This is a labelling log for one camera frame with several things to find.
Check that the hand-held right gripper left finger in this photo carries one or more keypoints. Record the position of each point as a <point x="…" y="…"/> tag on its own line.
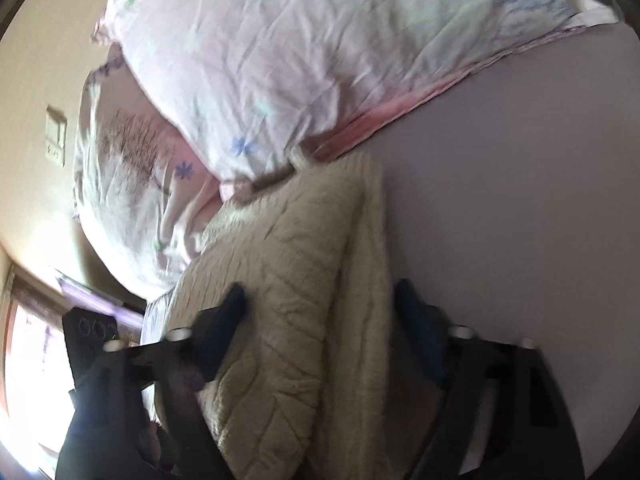
<point x="226" y="316"/>

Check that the grey bed sheet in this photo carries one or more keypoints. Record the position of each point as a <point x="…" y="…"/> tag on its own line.
<point x="500" y="200"/>

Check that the large floral pillow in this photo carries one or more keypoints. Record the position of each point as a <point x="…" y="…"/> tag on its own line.
<point x="300" y="55"/>

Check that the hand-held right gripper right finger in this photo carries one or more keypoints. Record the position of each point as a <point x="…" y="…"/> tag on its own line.
<point x="422" y="332"/>

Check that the purple headboard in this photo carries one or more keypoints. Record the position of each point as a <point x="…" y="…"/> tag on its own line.
<point x="107" y="307"/>

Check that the small floral pillow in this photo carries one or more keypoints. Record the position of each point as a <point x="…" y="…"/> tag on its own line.
<point x="125" y="210"/>

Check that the window with brown frame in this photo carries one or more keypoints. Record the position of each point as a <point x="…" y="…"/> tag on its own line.
<point x="30" y="370"/>

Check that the beige wall switch panel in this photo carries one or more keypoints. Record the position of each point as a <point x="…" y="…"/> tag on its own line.
<point x="55" y="132"/>

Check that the cream knitted blanket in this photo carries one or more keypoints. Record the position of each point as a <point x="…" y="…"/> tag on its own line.
<point x="295" y="280"/>

